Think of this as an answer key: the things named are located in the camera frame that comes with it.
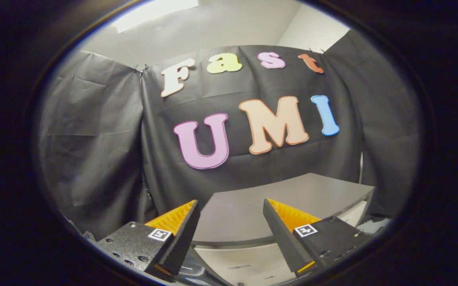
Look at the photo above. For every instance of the beige cabinet with dark frame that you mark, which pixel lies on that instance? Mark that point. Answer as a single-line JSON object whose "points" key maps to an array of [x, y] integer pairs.
{"points": [[237, 214]]}

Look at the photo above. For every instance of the black backdrop cloth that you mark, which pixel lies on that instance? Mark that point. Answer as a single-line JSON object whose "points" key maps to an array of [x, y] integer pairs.
{"points": [[94, 151]]}

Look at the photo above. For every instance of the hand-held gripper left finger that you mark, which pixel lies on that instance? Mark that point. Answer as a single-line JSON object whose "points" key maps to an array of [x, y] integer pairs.
{"points": [[175, 248]]}

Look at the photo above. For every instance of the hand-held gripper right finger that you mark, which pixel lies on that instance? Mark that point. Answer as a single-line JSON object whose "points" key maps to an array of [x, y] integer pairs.
{"points": [[286, 242]]}

